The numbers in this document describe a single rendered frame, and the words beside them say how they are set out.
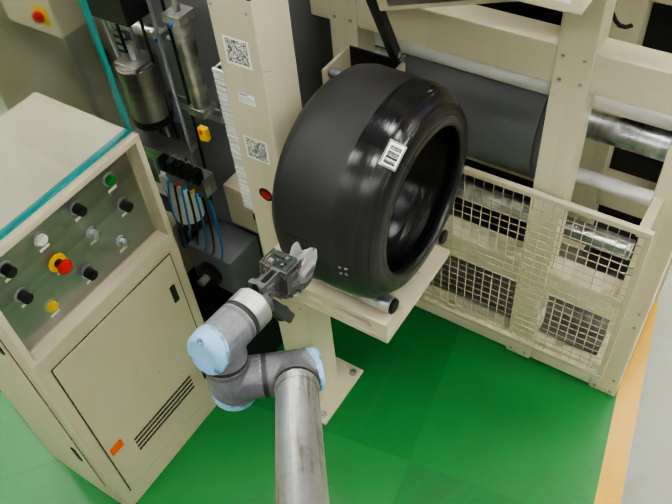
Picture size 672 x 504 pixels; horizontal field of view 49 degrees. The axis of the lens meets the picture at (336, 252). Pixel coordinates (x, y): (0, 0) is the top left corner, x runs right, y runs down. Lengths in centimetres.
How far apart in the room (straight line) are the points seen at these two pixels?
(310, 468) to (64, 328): 105
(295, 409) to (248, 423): 149
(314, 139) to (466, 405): 147
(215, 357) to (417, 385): 155
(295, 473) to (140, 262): 111
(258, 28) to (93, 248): 77
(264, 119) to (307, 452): 88
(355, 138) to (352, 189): 11
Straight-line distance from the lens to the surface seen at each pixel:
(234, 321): 144
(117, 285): 215
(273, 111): 182
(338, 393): 285
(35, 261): 197
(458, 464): 272
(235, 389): 151
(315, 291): 204
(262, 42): 172
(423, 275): 214
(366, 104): 166
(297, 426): 131
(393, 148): 160
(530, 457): 276
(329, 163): 162
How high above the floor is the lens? 245
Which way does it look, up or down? 48 degrees down
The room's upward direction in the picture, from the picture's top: 6 degrees counter-clockwise
